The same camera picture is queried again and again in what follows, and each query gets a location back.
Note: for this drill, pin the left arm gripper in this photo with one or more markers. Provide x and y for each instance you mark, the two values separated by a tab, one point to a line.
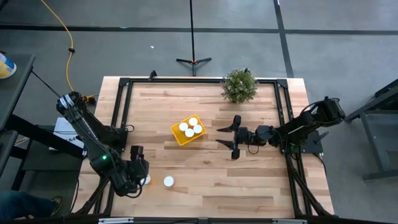
138	169

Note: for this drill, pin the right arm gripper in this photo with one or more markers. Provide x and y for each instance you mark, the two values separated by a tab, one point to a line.
244	137

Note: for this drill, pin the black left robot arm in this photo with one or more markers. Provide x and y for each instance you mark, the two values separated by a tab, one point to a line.
93	146

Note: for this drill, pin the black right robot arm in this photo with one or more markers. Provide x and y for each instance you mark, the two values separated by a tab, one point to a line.
295	126

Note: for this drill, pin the yellow plastic basket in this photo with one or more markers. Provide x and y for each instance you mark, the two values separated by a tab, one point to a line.
177	137

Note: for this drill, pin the green potted plant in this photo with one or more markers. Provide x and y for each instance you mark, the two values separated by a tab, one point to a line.
239	85

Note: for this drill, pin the white paper box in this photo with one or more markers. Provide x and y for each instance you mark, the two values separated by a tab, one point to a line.
63	127

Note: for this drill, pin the black tripod stand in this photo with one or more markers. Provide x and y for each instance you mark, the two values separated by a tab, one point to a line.
192	31

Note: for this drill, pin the person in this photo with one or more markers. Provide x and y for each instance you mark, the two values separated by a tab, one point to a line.
21	203

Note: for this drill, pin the black side desk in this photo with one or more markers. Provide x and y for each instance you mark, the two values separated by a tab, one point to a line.
15	93

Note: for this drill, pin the black metal stand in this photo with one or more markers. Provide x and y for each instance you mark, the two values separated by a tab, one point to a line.
379	149

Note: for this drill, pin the disinfecting wipes canister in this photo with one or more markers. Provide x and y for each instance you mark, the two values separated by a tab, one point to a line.
6	67

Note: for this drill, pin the silver aluminium bracket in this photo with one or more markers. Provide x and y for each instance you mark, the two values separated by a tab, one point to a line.
289	221
115	220

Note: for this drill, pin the black aluminium rig frame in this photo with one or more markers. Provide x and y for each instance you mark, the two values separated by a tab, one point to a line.
174	80

